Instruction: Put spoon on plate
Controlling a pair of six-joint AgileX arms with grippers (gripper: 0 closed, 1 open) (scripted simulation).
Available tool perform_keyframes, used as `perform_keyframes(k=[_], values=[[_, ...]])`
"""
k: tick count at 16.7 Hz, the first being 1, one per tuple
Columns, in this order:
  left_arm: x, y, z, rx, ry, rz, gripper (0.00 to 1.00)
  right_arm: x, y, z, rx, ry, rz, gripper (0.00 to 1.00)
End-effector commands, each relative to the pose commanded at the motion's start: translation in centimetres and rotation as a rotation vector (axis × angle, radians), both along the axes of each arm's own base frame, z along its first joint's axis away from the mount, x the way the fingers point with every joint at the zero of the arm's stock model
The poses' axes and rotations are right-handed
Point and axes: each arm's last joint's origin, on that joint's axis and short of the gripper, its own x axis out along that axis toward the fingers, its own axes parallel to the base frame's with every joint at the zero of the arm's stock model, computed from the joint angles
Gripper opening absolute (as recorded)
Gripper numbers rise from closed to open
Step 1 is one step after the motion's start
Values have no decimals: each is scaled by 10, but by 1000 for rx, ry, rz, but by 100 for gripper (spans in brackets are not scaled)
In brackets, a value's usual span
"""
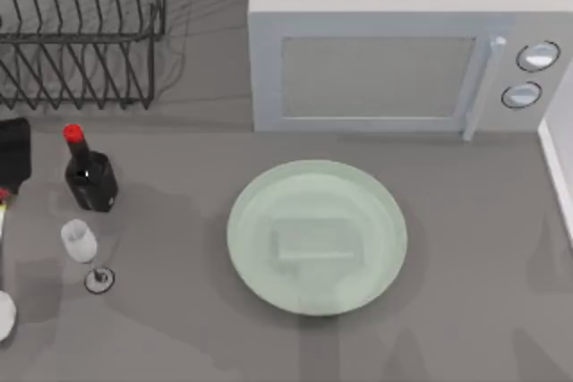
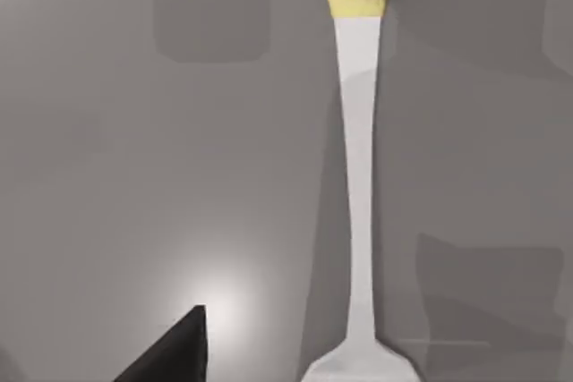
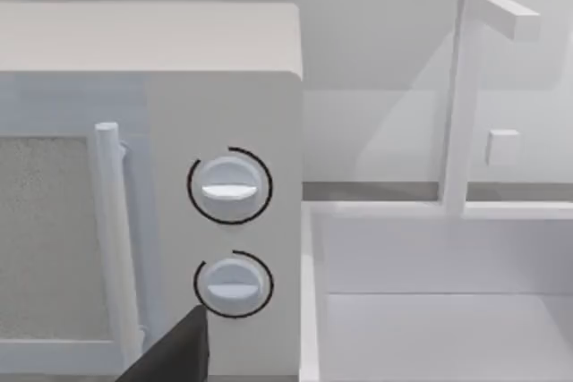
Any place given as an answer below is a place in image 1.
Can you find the large microwave knob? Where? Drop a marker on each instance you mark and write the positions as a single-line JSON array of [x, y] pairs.
[[538, 56]]

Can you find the clear wine glass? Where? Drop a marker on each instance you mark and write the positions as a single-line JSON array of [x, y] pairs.
[[80, 243]]

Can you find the small microwave knob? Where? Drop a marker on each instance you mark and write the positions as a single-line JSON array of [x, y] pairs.
[[521, 95]]

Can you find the red and yellow object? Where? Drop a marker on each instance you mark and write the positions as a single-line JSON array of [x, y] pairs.
[[3, 203]]

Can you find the black bottle with red cap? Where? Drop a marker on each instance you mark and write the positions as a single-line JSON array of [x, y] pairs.
[[91, 178]]

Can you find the black box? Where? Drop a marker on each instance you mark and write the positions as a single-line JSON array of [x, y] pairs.
[[13, 154]]

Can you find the pale green plate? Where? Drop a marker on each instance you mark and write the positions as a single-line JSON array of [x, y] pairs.
[[317, 237]]

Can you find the white rounded object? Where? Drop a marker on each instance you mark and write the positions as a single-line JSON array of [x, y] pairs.
[[4, 315]]

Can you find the microwave oven door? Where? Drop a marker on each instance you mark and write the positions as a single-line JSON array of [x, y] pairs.
[[376, 78]]

